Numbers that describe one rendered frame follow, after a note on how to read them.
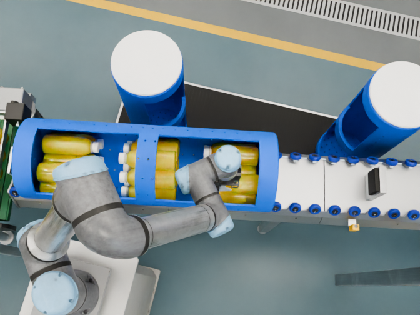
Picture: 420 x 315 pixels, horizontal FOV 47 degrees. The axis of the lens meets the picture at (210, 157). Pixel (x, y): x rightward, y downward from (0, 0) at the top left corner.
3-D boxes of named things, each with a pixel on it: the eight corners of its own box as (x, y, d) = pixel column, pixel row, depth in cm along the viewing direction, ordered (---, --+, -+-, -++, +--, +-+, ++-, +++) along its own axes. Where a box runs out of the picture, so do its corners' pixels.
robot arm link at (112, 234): (114, 262, 95) (245, 222, 135) (93, 212, 98) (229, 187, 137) (82, 283, 102) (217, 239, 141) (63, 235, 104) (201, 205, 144)
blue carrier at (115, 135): (267, 220, 181) (279, 199, 154) (31, 207, 180) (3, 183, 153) (267, 150, 191) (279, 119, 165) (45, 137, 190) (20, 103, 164)
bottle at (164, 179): (175, 189, 173) (125, 186, 173) (176, 169, 173) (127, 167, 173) (174, 190, 166) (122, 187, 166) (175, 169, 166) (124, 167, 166)
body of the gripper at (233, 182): (237, 189, 161) (240, 182, 149) (211, 188, 161) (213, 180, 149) (238, 167, 163) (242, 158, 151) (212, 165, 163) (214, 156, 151)
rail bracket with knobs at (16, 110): (30, 132, 194) (20, 124, 184) (12, 132, 194) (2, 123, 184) (34, 109, 197) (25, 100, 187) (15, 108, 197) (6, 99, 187)
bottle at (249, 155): (257, 148, 177) (208, 145, 177) (259, 145, 171) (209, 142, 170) (255, 167, 177) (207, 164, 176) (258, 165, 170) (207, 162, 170)
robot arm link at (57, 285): (54, 322, 140) (37, 325, 127) (38, 279, 143) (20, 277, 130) (92, 304, 141) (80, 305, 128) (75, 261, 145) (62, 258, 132)
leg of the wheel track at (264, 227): (267, 234, 276) (287, 219, 215) (257, 234, 276) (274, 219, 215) (267, 224, 277) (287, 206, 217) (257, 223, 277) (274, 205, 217)
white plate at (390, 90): (416, 50, 193) (415, 51, 194) (357, 77, 189) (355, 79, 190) (454, 109, 187) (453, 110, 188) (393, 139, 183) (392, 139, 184)
